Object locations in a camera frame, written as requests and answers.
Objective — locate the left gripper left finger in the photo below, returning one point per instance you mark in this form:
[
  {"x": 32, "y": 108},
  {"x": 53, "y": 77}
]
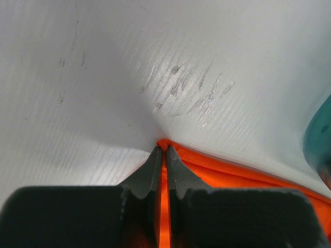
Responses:
[{"x": 86, "y": 216}]

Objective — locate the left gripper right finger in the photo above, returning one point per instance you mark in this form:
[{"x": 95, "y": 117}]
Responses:
[{"x": 203, "y": 216}]

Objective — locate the orange t shirt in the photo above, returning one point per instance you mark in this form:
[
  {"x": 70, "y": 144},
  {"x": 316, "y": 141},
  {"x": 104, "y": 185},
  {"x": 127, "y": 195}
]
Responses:
[{"x": 225, "y": 175}]

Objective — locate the teal plastic bin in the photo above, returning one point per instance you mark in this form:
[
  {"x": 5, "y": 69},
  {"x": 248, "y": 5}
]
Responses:
[{"x": 316, "y": 145}]

